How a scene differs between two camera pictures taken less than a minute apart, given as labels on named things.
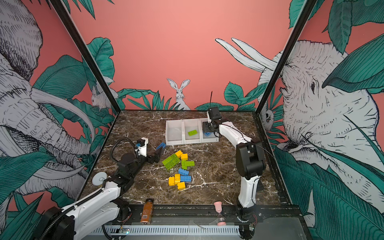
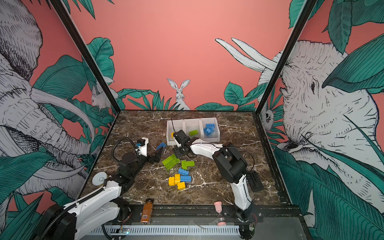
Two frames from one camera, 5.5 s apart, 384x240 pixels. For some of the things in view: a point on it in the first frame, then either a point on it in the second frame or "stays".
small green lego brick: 191,133 stays
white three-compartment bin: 188,131 stays
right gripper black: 206,127 to 177,152
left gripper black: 156,157 stays
